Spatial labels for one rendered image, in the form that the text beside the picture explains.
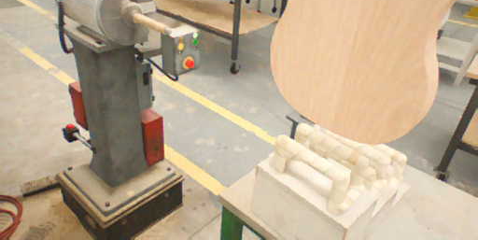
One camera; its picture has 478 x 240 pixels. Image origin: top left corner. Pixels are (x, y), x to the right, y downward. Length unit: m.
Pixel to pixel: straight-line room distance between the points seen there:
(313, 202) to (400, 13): 0.45
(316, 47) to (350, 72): 0.09
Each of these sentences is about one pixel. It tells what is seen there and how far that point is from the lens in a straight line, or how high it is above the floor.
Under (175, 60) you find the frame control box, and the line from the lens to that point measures 1.71.
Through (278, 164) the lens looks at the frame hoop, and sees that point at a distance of 0.90.
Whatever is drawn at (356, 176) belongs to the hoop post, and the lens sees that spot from 0.88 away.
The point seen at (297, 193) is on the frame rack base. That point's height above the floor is 1.10.
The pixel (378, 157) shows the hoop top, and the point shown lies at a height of 1.13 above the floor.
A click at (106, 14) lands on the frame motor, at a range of 1.47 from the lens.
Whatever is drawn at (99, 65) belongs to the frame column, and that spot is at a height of 1.00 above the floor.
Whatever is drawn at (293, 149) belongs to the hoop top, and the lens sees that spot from 0.84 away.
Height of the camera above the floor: 1.71
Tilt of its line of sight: 31 degrees down
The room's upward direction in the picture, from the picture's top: 5 degrees clockwise
